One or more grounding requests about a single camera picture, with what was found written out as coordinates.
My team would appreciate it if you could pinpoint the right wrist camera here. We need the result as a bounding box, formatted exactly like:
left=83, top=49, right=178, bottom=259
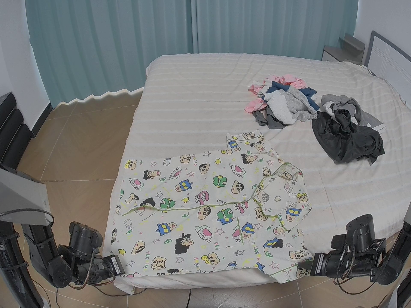
left=331, top=234, right=350, bottom=253

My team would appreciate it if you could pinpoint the grey garment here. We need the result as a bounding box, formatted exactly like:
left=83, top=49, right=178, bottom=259
left=320, top=94, right=387, bottom=132

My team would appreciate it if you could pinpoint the white printed pyjama top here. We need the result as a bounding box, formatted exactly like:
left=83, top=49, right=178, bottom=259
left=111, top=132, right=313, bottom=284

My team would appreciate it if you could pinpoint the grey bedside table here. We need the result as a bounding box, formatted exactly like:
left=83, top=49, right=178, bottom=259
left=322, top=33, right=366, bottom=65

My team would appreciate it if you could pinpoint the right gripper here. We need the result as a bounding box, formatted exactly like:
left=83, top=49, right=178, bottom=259
left=309, top=252, right=347, bottom=278

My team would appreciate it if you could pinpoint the pile of clothes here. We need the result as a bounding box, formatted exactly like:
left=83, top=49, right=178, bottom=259
left=243, top=73, right=320, bottom=130

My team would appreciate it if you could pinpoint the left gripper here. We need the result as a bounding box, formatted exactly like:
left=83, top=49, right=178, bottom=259
left=92, top=254, right=126, bottom=285

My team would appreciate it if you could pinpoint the black cable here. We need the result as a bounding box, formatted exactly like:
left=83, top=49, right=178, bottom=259
left=55, top=283, right=194, bottom=308

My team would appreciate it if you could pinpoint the bed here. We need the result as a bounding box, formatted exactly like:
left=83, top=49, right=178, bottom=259
left=112, top=30, right=411, bottom=296

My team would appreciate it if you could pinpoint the black garment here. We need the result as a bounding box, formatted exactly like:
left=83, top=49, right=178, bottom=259
left=311, top=109, right=385, bottom=164

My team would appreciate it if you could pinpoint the blue-green curtain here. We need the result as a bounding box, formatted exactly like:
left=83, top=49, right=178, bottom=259
left=190, top=0, right=359, bottom=64
left=25, top=0, right=200, bottom=107

